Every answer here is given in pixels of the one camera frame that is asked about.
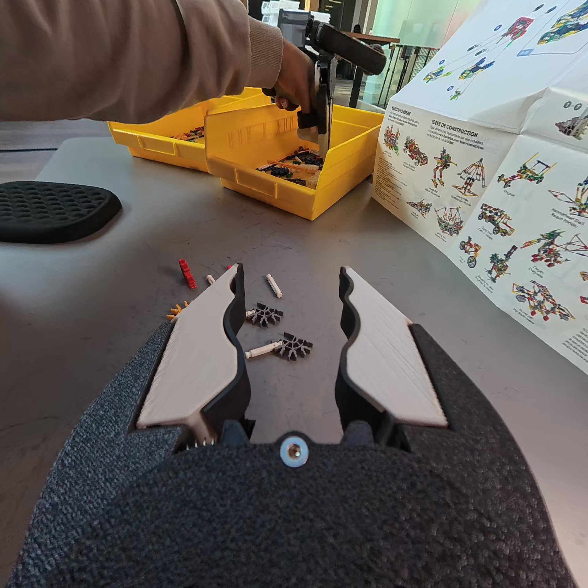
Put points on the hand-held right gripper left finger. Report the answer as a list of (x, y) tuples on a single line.
[(193, 367)]

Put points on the yellow connector piece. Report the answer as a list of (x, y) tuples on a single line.
[(178, 311)]

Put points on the wooden table with black legs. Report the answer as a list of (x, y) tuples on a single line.
[(372, 37)]

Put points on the pile of colourful building pieces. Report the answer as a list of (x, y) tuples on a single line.
[(289, 167), (188, 134)]

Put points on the grey half-round connector piece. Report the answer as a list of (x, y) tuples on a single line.
[(266, 315)]

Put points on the person's left forearm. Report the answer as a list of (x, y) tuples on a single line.
[(115, 55)]

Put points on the grey desk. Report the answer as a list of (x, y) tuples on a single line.
[(436, 285)]

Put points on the stack of clear storage boxes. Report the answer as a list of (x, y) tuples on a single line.
[(420, 62)]

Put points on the person's left hand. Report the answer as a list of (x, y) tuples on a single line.
[(296, 78)]

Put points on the red connector piece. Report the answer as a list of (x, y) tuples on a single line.
[(186, 272)]

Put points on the folded building instruction booklet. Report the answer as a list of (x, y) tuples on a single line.
[(459, 110)]

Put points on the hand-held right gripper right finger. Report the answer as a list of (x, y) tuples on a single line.
[(390, 367)]

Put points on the yellow plastic bin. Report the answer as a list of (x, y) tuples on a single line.
[(257, 183), (151, 138)]

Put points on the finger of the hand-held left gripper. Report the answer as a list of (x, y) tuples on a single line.
[(314, 140)]

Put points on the black wrist rest pad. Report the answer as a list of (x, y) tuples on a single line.
[(55, 211)]

